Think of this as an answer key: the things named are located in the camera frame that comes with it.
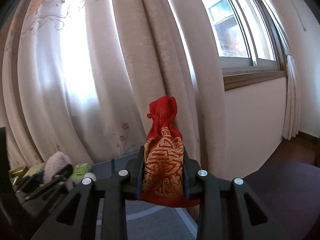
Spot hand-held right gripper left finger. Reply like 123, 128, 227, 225
31, 146, 145, 240

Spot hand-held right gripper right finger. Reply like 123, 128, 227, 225
182, 150, 290, 240

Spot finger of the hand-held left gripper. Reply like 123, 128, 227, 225
17, 174, 44, 193
25, 165, 74, 200

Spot gold rectangular tin box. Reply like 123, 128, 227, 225
9, 166, 28, 183

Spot pale fluffy plush toy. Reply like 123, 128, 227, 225
42, 151, 74, 190

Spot green tissue packet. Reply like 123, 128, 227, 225
70, 163, 92, 180

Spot red gold patterned pouch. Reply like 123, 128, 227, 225
138, 95, 200, 208

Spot blue checked bedsheet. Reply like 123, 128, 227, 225
22, 152, 200, 240

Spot purple chair seat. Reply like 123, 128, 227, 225
246, 161, 320, 240

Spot cream floral curtain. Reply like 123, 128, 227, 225
0, 0, 227, 173

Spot tied white curtain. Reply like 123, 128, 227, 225
282, 52, 300, 140

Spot sliding glass window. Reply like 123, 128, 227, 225
192, 0, 288, 90

